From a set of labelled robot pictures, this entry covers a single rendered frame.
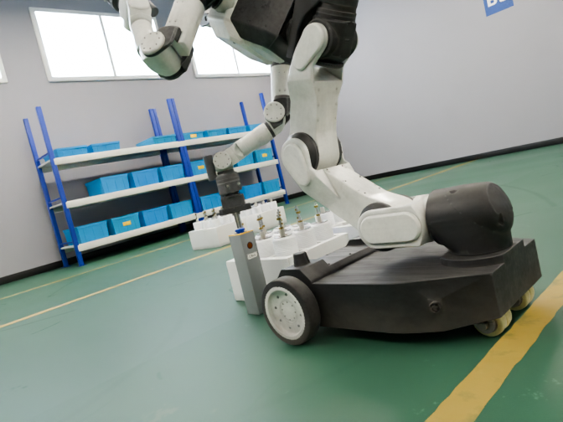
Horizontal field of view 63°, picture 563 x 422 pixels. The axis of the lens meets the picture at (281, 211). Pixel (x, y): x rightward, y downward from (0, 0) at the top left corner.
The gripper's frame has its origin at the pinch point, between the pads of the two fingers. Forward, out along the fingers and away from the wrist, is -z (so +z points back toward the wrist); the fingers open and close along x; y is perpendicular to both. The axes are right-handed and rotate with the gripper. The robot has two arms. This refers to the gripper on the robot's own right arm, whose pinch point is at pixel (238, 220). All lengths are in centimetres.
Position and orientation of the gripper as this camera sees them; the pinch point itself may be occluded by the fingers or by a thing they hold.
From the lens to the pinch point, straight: 175.7
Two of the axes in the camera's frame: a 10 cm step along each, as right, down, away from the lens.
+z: -2.4, -9.7, -0.7
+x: -9.7, 2.3, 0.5
